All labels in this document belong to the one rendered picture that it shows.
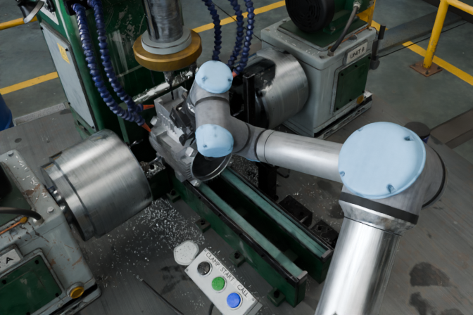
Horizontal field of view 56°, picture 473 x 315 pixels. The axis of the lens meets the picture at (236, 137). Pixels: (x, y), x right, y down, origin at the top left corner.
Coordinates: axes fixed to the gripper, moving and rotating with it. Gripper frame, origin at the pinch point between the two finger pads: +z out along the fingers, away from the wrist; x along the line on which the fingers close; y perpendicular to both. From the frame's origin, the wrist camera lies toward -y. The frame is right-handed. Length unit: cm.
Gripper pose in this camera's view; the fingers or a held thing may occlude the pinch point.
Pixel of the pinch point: (188, 144)
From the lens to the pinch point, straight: 124.9
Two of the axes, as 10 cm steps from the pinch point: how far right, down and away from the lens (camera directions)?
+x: -7.6, 4.6, -4.6
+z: -2.9, 3.9, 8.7
